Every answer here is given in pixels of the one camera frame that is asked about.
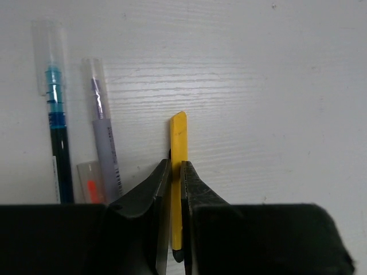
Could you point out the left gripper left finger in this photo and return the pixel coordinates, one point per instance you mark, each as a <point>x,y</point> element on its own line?
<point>128,236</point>

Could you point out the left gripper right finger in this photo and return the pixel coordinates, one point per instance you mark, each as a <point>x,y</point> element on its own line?
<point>221,238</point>

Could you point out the yellow utility knife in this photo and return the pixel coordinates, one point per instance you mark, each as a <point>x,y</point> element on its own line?
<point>178,154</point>

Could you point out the orange highlighter pen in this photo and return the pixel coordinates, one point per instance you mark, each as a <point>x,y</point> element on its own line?
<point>91,182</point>

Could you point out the purple grey marker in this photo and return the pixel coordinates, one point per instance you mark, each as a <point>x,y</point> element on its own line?
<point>96,91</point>

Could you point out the blue black pen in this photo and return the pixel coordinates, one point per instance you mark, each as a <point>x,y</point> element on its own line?
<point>49,62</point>

